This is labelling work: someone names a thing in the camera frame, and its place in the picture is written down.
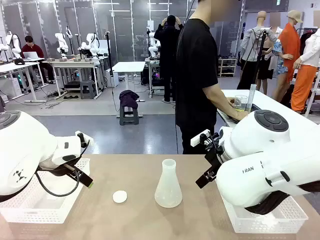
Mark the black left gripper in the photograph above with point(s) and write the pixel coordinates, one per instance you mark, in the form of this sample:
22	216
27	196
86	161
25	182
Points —
72	170

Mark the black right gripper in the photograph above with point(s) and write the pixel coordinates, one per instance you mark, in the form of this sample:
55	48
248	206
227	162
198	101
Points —
214	162

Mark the translucent plastic conical flask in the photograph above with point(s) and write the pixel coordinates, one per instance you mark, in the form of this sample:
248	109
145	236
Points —
168	190

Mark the white round flask cap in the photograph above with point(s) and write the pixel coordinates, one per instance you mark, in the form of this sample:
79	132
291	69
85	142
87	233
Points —
120	196

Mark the white perforated plastic basket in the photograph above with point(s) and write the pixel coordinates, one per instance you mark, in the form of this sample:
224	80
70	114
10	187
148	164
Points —
275	222
37	212

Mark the clear plastic beaker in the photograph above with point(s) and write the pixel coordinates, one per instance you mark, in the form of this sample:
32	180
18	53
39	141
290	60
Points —
241	101

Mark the clear plastic graduated cylinder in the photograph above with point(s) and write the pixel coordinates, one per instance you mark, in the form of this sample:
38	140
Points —
251	97

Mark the person's right forearm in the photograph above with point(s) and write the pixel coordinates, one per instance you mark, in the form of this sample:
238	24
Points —
217	101

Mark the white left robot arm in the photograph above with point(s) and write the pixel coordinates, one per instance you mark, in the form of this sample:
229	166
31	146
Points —
22	150

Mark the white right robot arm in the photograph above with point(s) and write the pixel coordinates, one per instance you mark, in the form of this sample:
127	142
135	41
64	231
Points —
262	175

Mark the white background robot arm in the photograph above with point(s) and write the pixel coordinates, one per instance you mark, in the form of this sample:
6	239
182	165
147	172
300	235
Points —
91	45
15	43
153	47
62	43

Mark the person's right hand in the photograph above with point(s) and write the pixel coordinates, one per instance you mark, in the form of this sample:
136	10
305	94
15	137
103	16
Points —
238	115

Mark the person's left hand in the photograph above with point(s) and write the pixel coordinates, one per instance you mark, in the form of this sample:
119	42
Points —
230	101

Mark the dark gray step stool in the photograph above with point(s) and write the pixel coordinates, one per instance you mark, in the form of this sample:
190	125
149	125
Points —
128	117

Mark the black tray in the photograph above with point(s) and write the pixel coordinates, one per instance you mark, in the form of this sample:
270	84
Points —
255	108

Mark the gray plastic stool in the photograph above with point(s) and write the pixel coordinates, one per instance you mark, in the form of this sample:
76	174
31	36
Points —
88	87

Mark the dark purple garment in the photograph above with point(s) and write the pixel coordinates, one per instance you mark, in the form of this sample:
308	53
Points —
128	97

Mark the white robot workstation desk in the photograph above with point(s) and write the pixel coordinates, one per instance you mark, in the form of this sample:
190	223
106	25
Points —
153	77

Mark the wooden shoe rack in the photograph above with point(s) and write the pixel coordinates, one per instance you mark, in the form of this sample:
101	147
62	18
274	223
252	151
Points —
227	67

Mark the white desk with robots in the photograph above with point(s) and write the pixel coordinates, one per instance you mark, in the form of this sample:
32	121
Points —
72	63

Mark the person in black t-shirt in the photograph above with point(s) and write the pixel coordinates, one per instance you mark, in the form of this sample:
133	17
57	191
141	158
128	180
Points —
195	62

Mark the black stand pole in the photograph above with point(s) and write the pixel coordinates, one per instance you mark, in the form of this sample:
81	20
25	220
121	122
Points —
109	62

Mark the small white table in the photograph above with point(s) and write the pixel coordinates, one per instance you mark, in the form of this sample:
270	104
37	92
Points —
128	67

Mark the white office desk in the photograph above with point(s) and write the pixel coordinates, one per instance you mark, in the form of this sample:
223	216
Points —
15	66

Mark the standing person in black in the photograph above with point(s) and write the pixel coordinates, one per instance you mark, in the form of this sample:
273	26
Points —
168	50

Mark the black headset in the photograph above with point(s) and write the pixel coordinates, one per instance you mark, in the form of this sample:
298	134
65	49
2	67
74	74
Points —
18	61

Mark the silver laptop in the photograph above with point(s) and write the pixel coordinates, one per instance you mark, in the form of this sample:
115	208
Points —
31	55

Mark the seated person in red sweater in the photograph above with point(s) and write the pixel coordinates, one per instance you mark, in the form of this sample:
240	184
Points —
32	50

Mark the mannequin in gray shirt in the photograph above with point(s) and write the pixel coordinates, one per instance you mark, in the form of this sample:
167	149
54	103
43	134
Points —
252	47

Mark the mannequin in orange trousers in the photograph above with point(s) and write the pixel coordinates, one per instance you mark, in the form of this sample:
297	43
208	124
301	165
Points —
303	80

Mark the mannequin in blue floral garment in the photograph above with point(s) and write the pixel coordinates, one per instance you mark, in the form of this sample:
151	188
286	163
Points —
278	60

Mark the mannequin in orange dress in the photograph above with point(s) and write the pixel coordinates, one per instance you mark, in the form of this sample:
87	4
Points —
290	50

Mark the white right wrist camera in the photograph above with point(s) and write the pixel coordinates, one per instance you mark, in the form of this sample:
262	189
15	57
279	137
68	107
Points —
198	139

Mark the black camera tripod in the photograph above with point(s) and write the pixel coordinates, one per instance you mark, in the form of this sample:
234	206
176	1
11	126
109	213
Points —
260	55

